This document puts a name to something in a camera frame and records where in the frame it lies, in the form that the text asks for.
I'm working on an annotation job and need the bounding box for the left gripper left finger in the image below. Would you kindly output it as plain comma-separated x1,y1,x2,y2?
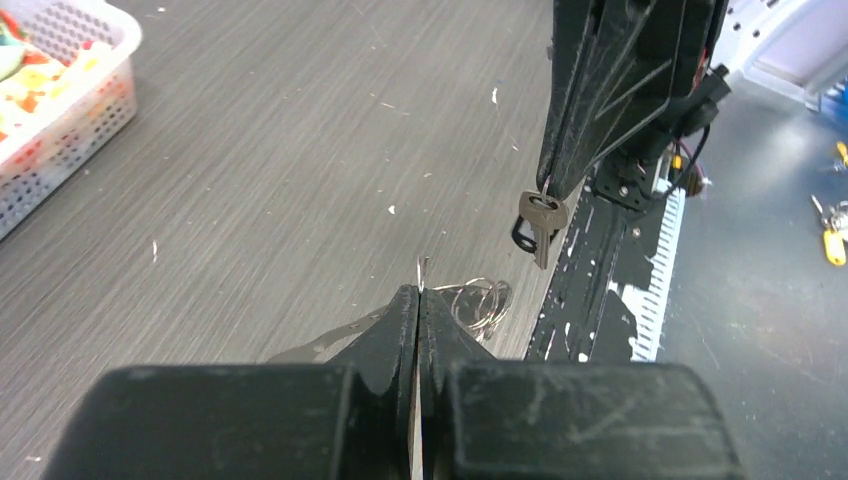
44,285,420,479

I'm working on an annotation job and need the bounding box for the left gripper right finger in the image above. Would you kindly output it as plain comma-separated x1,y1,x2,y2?
421,289,746,479

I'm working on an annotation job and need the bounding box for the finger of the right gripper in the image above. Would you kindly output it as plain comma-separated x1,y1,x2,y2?
537,1,713,199

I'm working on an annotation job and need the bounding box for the large metal keyring holder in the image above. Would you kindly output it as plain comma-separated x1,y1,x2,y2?
264,256,515,366

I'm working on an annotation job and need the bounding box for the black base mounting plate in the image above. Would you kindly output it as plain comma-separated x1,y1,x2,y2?
525,156,673,363

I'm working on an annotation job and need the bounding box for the yellow key tag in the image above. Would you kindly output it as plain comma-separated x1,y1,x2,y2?
810,195,847,266

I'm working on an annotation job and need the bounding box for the white plastic basket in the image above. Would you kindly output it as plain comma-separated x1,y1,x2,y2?
1,1,142,236

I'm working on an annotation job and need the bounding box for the green orange patterned cloth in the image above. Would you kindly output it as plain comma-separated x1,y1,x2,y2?
1,11,113,139

